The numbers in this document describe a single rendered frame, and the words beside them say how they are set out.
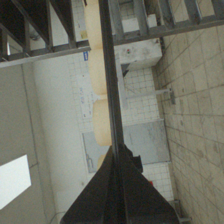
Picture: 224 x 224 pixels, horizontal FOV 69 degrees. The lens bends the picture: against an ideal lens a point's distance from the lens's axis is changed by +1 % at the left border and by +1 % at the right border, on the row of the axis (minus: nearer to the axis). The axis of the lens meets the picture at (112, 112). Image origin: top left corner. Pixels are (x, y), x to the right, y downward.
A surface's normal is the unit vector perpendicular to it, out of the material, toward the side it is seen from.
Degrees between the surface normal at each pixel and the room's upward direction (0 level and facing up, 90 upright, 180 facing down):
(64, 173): 90
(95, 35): 88
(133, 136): 90
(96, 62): 90
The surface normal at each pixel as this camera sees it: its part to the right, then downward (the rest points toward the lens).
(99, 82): 0.01, 0.60
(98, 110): -0.11, -0.53
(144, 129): -0.05, 0.00
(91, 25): -0.04, 0.29
